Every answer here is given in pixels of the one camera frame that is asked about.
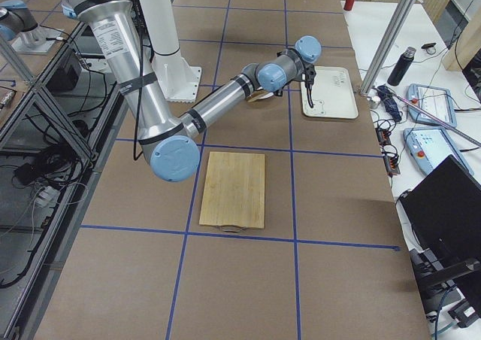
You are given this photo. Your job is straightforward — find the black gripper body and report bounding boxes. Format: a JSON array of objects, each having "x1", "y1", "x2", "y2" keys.
[{"x1": 285, "y1": 67, "x2": 304, "y2": 85}]

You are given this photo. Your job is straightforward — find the bread slice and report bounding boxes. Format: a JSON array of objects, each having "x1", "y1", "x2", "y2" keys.
[{"x1": 246, "y1": 93, "x2": 264, "y2": 103}]

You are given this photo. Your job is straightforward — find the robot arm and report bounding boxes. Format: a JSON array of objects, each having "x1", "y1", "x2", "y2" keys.
[
  {"x1": 1, "y1": 0, "x2": 55, "y2": 55},
  {"x1": 64, "y1": 0, "x2": 322, "y2": 182}
]

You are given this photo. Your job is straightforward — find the white round plate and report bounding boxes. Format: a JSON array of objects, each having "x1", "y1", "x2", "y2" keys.
[{"x1": 256, "y1": 90, "x2": 274, "y2": 100}]

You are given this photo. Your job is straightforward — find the cream bear serving tray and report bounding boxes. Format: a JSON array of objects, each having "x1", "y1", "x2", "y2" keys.
[{"x1": 301, "y1": 66, "x2": 358, "y2": 120}]

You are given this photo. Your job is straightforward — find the folded dark umbrella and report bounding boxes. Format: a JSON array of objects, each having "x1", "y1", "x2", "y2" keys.
[{"x1": 376, "y1": 85, "x2": 402, "y2": 123}]

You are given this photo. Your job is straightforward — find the black water bottle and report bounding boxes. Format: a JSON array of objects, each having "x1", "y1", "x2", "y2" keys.
[{"x1": 387, "y1": 47, "x2": 416, "y2": 87}]

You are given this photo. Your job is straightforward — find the wooden cutting board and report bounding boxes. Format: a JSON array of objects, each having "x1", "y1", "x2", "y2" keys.
[{"x1": 199, "y1": 151, "x2": 265, "y2": 232}]

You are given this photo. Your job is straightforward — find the upper teach pendant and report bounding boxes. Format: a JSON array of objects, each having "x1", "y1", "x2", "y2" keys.
[{"x1": 407, "y1": 83, "x2": 457, "y2": 127}]

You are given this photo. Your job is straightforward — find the teach pendant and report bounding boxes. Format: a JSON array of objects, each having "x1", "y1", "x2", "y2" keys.
[
  {"x1": 407, "y1": 83, "x2": 457, "y2": 127},
  {"x1": 403, "y1": 126, "x2": 473, "y2": 175}
]

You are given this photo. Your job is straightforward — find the lower teach pendant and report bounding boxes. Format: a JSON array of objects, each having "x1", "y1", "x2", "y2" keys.
[{"x1": 403, "y1": 126, "x2": 473, "y2": 175}]

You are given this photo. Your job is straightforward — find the white support column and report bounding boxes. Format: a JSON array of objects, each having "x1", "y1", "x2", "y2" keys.
[{"x1": 139, "y1": 0, "x2": 180, "y2": 56}]

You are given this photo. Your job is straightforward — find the black laptop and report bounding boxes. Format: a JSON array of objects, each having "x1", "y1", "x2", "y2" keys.
[{"x1": 398, "y1": 153, "x2": 481, "y2": 311}]

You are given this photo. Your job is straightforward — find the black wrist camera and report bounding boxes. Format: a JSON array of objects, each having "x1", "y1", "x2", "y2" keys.
[{"x1": 304, "y1": 63, "x2": 316, "y2": 90}]

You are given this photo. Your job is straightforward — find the white column base plate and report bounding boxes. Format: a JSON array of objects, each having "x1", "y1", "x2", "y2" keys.
[{"x1": 152, "y1": 53, "x2": 202, "y2": 103}]

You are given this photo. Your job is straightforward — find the aluminium frame post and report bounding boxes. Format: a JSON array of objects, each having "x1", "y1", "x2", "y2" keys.
[{"x1": 359, "y1": 0, "x2": 416, "y2": 97}]

